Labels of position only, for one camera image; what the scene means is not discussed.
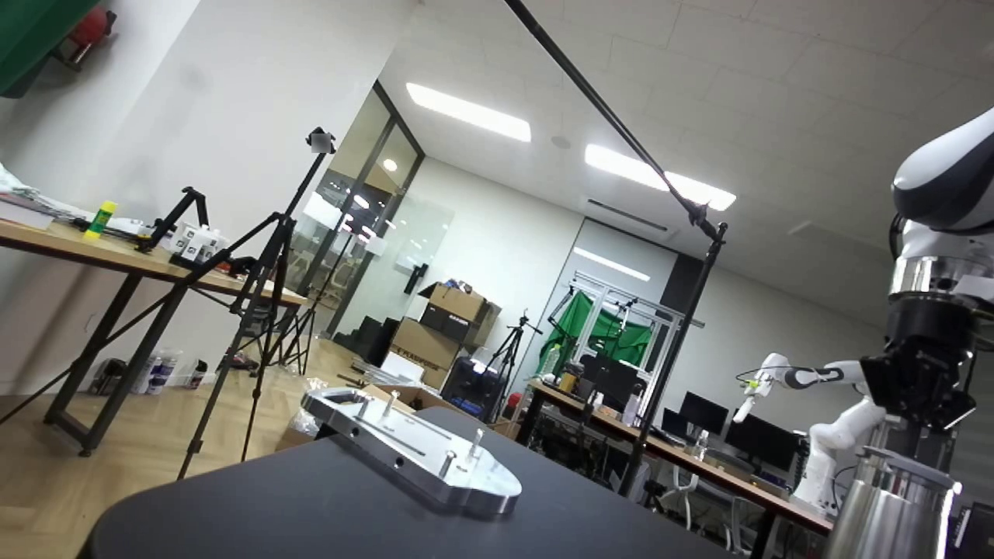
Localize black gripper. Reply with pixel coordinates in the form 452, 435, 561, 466
862, 289, 979, 473

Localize stainless steel flask body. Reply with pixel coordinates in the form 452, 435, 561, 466
824, 475, 969, 559

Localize wide black computer monitor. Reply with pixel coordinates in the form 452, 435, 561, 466
725, 409, 809, 475

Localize long wooden office desk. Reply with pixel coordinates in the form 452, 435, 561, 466
526, 380, 838, 540

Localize grey office chair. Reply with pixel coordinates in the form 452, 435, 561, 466
659, 463, 752, 554

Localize black upright stand pole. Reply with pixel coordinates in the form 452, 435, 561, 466
616, 232, 729, 501

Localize green hanging cloth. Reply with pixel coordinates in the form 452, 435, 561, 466
587, 307, 659, 374
536, 289, 601, 380

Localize narrow ceiling light strip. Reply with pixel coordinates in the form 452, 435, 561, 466
573, 247, 655, 285

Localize long ceiling light panel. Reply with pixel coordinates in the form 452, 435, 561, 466
403, 81, 536, 145
582, 141, 741, 214

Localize black background tripod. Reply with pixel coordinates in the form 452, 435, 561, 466
486, 313, 545, 409

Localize black diagonal boom pole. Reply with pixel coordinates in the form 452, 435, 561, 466
502, 0, 729, 249

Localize cardboard box with dark print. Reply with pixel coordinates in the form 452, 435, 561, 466
416, 280, 502, 332

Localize large plain cardboard box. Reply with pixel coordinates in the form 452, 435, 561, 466
386, 316, 467, 393

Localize machined aluminium plate with pins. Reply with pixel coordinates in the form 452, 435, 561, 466
299, 386, 526, 522

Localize small black tabletop tripod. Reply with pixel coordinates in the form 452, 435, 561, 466
137, 184, 210, 257

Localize wooden table with black legs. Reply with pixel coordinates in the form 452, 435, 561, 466
0, 217, 311, 459

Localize small green yellow bottle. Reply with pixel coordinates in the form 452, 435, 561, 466
84, 200, 122, 244

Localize stack of papers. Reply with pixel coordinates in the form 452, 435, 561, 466
0, 166, 94, 232

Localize tall black camera tripod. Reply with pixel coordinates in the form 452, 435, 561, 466
0, 126, 341, 484

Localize red wall mounted object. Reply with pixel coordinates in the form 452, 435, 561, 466
66, 7, 122, 70

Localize green wall board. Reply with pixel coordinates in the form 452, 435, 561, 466
0, 0, 102, 102

